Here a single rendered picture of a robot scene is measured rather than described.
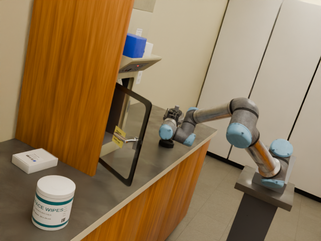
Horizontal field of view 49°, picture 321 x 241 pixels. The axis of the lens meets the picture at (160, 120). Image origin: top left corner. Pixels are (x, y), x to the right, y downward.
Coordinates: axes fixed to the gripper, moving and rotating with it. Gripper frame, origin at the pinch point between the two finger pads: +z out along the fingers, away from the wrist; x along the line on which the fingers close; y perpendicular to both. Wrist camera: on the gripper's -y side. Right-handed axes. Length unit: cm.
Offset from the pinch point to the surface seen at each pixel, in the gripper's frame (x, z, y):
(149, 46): 18, -36, 44
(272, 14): -63, 245, 67
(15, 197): 44, -101, -13
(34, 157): 51, -74, -11
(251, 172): -56, -2, -20
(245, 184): -51, -23, -18
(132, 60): 21, -57, 40
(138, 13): 27, -37, 58
